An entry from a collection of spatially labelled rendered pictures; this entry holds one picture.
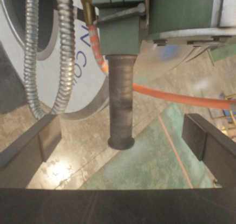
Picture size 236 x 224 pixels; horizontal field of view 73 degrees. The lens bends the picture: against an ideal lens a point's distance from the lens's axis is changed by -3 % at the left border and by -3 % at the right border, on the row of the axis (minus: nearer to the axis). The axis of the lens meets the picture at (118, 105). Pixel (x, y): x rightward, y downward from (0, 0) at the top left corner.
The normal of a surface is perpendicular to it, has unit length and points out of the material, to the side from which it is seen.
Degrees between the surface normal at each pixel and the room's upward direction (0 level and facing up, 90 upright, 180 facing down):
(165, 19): 102
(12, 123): 0
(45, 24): 2
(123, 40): 58
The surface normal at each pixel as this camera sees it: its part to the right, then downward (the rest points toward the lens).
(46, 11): 0.72, 0.04
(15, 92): 0.62, -0.22
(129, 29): -0.18, 0.29
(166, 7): -0.86, 0.16
